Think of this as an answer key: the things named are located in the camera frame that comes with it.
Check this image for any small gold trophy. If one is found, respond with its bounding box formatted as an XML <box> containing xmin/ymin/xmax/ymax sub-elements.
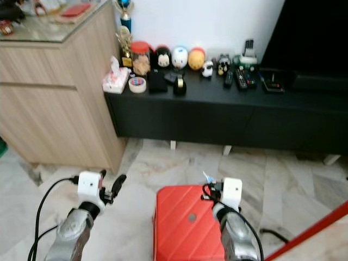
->
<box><xmin>117</xmin><ymin>26</ymin><xmax>134</xmax><ymax>69</ymax></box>

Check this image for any small red box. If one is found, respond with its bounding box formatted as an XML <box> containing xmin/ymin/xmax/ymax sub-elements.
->
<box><xmin>1</xmin><ymin>20</ymin><xmax>15</xmax><ymax>36</ymax></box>

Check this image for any loose black cable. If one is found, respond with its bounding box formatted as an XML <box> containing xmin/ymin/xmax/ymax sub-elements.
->
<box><xmin>258</xmin><ymin>228</ymin><xmax>291</xmax><ymax>243</ymax></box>

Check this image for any black low television console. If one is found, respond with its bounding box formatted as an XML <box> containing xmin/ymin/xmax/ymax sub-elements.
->
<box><xmin>104</xmin><ymin>68</ymin><xmax>348</xmax><ymax>166</ymax></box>

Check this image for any beige tape roll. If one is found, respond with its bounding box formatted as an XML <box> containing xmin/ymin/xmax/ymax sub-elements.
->
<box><xmin>128</xmin><ymin>76</ymin><xmax>147</xmax><ymax>94</ymax></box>

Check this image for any black cordless phone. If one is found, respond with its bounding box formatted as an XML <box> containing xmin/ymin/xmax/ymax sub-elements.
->
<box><xmin>244</xmin><ymin>39</ymin><xmax>255</xmax><ymax>58</ymax></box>

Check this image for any red lidded glass jar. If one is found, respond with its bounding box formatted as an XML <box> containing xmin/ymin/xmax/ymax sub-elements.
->
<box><xmin>130</xmin><ymin>41</ymin><xmax>151</xmax><ymax>77</ymax></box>

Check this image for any white round plush toy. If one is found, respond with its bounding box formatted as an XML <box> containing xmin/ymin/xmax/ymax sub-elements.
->
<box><xmin>172</xmin><ymin>46</ymin><xmax>189</xmax><ymax>70</ymax></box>

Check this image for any yellow round plush toy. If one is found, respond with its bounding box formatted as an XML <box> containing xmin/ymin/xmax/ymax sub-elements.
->
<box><xmin>188</xmin><ymin>47</ymin><xmax>206</xmax><ymax>71</ymax></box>

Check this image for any light wood cabinet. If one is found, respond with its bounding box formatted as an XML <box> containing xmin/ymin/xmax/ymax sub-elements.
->
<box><xmin>0</xmin><ymin>0</ymin><xmax>127</xmax><ymax>173</ymax></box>

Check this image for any small black white figure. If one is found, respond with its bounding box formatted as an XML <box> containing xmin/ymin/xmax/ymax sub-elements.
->
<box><xmin>216</xmin><ymin>53</ymin><xmax>232</xmax><ymax>76</ymax></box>

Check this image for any small dark case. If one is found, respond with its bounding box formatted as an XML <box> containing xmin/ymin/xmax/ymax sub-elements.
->
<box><xmin>164</xmin><ymin>71</ymin><xmax>180</xmax><ymax>83</ymax></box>

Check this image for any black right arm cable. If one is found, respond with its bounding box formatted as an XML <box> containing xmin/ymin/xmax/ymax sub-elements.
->
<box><xmin>223</xmin><ymin>204</ymin><xmax>266</xmax><ymax>261</ymax></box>

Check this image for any black remote control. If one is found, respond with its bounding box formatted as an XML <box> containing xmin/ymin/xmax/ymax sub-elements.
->
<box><xmin>246</xmin><ymin>70</ymin><xmax>258</xmax><ymax>89</ymax></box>
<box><xmin>235</xmin><ymin>68</ymin><xmax>249</xmax><ymax>90</ymax></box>
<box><xmin>223</xmin><ymin>70</ymin><xmax>234</xmax><ymax>89</ymax></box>

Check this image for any red book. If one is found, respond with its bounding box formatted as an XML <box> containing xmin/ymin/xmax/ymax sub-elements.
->
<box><xmin>64</xmin><ymin>3</ymin><xmax>92</xmax><ymax>18</ymax></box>

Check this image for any red plastic stool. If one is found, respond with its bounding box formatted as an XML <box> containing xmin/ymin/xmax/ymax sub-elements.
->
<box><xmin>152</xmin><ymin>185</ymin><xmax>230</xmax><ymax>261</ymax></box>

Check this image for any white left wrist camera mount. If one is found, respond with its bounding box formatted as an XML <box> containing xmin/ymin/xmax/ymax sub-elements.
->
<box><xmin>78</xmin><ymin>171</ymin><xmax>107</xmax><ymax>208</ymax></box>

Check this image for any black wallet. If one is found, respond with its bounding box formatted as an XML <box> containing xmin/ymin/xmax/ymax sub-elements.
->
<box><xmin>148</xmin><ymin>70</ymin><xmax>168</xmax><ymax>94</ymax></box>

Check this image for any black flat tray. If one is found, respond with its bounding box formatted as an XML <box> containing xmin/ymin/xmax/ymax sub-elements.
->
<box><xmin>258</xmin><ymin>68</ymin><xmax>287</xmax><ymax>94</ymax></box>

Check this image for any blue gold trophy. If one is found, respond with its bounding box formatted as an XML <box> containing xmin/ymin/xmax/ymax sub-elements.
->
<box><xmin>115</xmin><ymin>0</ymin><xmax>134</xmax><ymax>32</ymax></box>

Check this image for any pink tissue pack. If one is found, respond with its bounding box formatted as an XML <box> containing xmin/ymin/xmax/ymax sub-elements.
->
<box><xmin>102</xmin><ymin>56</ymin><xmax>129</xmax><ymax>94</ymax></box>

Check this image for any black tape dispenser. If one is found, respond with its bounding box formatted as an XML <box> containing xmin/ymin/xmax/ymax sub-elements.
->
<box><xmin>173</xmin><ymin>75</ymin><xmax>188</xmax><ymax>97</ymax></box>

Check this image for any white green phone base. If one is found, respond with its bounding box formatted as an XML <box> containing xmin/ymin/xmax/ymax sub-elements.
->
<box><xmin>232</xmin><ymin>53</ymin><xmax>258</xmax><ymax>67</ymax></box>

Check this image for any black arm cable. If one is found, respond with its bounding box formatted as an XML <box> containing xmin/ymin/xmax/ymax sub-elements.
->
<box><xmin>27</xmin><ymin>176</ymin><xmax>81</xmax><ymax>261</ymax></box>
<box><xmin>223</xmin><ymin>204</ymin><xmax>266</xmax><ymax>261</ymax></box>

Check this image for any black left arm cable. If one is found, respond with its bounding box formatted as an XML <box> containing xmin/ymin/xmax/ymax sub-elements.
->
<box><xmin>27</xmin><ymin>176</ymin><xmax>81</xmax><ymax>261</ymax></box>

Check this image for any black pouch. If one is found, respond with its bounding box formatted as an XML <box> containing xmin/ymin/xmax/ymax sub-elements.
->
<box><xmin>0</xmin><ymin>0</ymin><xmax>28</xmax><ymax>23</ymax></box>

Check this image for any black television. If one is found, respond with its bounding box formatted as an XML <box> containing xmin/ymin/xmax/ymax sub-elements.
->
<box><xmin>260</xmin><ymin>0</ymin><xmax>348</xmax><ymax>90</ymax></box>

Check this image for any black round plush toy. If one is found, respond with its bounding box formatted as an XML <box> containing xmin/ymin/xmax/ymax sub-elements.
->
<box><xmin>154</xmin><ymin>45</ymin><xmax>172</xmax><ymax>69</ymax></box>

